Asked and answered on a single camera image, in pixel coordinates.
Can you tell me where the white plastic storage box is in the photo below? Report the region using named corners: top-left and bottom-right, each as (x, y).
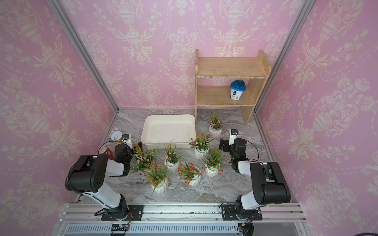
top-left (141, 114), bottom-right (196, 149)

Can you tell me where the wooden two-tier shelf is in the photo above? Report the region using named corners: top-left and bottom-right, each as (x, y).
top-left (194, 49), bottom-right (272, 124)

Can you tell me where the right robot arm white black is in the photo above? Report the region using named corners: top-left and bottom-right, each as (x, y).
top-left (219, 138), bottom-right (291, 221)

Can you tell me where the blue lidded white cup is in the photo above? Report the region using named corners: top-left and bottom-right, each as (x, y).
top-left (230, 80), bottom-right (247, 101)

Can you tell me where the potted plant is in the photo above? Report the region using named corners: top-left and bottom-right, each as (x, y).
top-left (209, 114), bottom-right (226, 139)

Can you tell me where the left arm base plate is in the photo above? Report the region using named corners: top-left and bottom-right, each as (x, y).
top-left (101, 205), bottom-right (144, 221)

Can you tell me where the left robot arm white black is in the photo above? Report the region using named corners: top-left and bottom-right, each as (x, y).
top-left (65, 144), bottom-right (134, 222)

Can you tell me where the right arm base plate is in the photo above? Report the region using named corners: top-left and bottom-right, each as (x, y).
top-left (219, 204), bottom-right (263, 221)

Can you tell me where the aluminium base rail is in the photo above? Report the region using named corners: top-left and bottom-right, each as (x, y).
top-left (53, 203), bottom-right (312, 236)

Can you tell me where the orange flower pot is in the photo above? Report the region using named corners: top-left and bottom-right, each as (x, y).
top-left (144, 165), bottom-right (170, 193)
top-left (202, 149), bottom-right (227, 177)

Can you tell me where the pink flower pot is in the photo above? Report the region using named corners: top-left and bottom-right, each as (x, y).
top-left (132, 146), bottom-right (157, 173)
top-left (164, 141), bottom-right (181, 172)
top-left (190, 132), bottom-right (212, 159)

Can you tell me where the red soda can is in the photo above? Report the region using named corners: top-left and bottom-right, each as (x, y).
top-left (98, 146), bottom-right (115, 161)

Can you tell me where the red flower pot front centre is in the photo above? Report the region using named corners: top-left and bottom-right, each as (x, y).
top-left (178, 162), bottom-right (203, 186)

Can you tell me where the white round can top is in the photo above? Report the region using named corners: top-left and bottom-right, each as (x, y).
top-left (110, 131), bottom-right (123, 142)

